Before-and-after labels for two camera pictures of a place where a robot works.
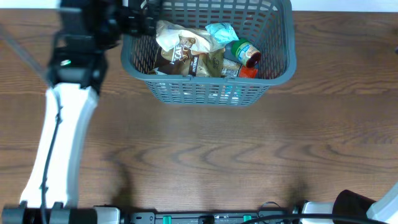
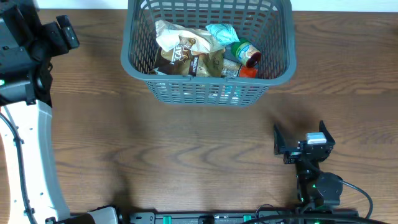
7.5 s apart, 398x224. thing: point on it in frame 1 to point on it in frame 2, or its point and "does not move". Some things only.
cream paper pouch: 167,33 does not move
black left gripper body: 137,19 to 54,33
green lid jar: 245,53 does not move
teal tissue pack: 224,31 does not move
